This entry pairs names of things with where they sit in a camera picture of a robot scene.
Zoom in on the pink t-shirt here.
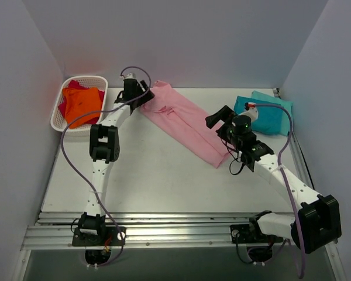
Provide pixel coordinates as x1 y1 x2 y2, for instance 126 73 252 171
140 80 229 169

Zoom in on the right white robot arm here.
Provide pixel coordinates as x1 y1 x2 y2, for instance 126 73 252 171
205 102 342 254

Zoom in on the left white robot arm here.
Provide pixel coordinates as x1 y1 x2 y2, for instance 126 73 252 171
77 78 154 245

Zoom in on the folded teal t-shirt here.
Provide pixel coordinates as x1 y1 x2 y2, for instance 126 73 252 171
233 95 282 135

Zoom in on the orange t-shirt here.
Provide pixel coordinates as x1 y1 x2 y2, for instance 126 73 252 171
63 87 102 129

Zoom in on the folded light green t-shirt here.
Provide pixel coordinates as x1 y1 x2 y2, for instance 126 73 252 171
252 91 293 136

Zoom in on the white perforated plastic basket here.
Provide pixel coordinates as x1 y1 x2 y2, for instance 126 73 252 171
50 76 108 136

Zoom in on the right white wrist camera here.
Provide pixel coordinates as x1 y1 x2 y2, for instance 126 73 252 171
239 102 259 122

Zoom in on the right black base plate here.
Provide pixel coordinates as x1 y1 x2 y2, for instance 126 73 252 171
229 223 283 244

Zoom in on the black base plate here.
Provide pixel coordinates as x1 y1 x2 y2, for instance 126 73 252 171
229 223 283 244
71 227 126 247

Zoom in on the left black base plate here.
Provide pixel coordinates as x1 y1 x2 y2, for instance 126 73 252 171
71 227 126 247

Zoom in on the aluminium rail frame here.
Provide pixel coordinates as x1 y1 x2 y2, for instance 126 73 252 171
19 128 346 281

